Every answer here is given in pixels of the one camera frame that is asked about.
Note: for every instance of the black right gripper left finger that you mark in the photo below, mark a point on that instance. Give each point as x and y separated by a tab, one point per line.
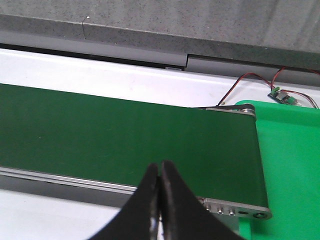
139	217

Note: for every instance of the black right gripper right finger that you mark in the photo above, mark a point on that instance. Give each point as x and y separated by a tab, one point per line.
183	216

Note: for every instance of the green conveyor belt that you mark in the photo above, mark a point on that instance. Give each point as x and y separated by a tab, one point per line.
114	140

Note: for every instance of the green plastic tray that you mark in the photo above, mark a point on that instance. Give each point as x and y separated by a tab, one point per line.
289	139

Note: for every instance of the small green circuit board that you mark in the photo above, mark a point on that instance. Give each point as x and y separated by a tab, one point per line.
282	97

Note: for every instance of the grey stone counter ledge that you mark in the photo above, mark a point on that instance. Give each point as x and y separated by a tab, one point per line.
272	32

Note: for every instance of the silver conveyor frame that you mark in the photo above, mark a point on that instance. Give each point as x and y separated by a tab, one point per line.
121	193

